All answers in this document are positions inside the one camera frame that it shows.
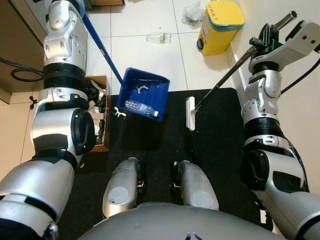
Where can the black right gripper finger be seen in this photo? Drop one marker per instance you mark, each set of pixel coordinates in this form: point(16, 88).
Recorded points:
point(256, 42)

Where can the blue plastic dustpan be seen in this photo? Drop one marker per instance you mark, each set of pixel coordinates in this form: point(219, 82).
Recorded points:
point(145, 80)

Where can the small white plastic scrap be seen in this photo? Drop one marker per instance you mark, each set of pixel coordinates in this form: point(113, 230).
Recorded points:
point(140, 89)

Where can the plastic bottle with blue label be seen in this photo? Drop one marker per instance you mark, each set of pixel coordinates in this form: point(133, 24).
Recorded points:
point(142, 109)

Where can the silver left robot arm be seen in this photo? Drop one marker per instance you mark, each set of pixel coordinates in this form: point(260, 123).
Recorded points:
point(57, 125)

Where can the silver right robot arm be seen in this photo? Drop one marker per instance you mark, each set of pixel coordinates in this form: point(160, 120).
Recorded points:
point(272, 177)

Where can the large black floor mat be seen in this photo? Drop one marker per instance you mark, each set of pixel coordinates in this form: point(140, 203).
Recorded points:
point(160, 145)

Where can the tiny black floor scrap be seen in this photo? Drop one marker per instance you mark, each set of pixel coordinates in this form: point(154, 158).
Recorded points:
point(33, 102)

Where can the yellow plastic bin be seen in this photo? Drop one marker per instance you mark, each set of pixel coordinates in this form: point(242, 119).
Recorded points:
point(220, 27)

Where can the crumpled clear plastic bag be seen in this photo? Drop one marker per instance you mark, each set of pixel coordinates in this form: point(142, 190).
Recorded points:
point(192, 14)

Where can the empty clear plastic bottle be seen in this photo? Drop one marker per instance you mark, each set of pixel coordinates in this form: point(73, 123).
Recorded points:
point(158, 38)

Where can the small white plastic clip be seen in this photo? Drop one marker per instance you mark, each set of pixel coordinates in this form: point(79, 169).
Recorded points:
point(119, 113)

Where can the silver right robot leg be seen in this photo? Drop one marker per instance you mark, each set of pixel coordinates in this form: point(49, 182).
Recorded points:
point(197, 187)

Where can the silver robot leg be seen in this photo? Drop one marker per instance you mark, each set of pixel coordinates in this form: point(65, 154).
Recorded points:
point(197, 187)
point(120, 187)

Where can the black rubbish bag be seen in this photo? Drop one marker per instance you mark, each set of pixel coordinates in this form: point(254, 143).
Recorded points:
point(92, 90)

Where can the cardboard box full of rubbish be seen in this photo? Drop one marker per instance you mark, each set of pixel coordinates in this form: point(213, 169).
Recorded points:
point(102, 120)

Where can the silver left robot leg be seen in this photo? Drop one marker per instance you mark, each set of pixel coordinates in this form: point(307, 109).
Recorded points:
point(120, 187)

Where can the grey robot torso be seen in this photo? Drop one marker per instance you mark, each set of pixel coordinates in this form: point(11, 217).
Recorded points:
point(175, 225)

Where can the brown cabinet panel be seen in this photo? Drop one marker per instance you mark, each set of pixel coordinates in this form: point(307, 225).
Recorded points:
point(20, 30)

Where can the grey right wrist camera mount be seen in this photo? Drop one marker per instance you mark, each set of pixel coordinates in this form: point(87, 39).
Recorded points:
point(302, 42)

